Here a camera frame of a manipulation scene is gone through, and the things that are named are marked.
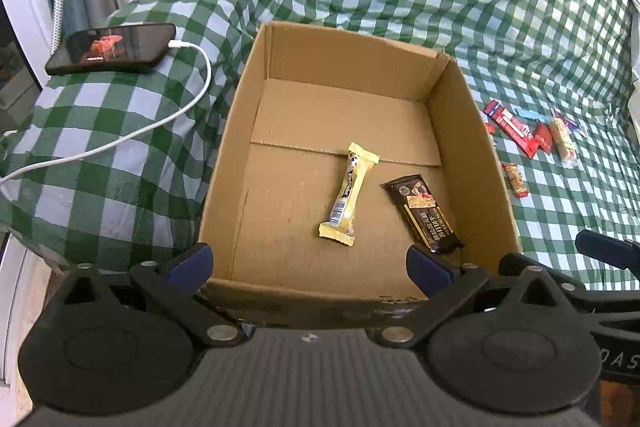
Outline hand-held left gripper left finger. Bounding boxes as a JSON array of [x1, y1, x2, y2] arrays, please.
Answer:
[[50, 243, 246, 349]]

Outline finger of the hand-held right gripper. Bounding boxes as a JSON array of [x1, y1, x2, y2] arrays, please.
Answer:
[[499, 252, 601, 308], [575, 229, 640, 269]]

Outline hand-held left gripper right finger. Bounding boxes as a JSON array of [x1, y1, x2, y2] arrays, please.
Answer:
[[369, 244, 588, 349]]

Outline clear peanut bar packet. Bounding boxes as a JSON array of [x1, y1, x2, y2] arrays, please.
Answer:
[[549, 117, 578, 166]]

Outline cardboard box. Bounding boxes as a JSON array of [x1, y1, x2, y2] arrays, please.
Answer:
[[192, 21, 523, 328]]

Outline square red snack packet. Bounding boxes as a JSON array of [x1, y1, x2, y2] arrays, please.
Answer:
[[531, 121, 555, 155]]

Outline long red snack packet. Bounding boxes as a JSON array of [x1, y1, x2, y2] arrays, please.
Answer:
[[483, 100, 540, 158]]

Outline dark brown snack bar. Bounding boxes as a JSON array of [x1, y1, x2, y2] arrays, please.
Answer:
[[381, 175, 465, 255]]

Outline yellow snack bar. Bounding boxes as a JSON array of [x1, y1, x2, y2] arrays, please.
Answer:
[[318, 142, 381, 247]]

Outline small gold red candy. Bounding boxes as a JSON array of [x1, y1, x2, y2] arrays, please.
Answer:
[[501, 162, 530, 198]]

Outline purple snack packet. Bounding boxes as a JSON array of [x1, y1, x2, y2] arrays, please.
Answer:
[[552, 109, 587, 138]]

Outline black smartphone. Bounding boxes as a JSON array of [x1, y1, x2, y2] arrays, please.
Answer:
[[45, 23, 177, 76]]

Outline white charging cable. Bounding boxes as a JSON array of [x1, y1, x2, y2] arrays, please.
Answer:
[[0, 39, 213, 182]]

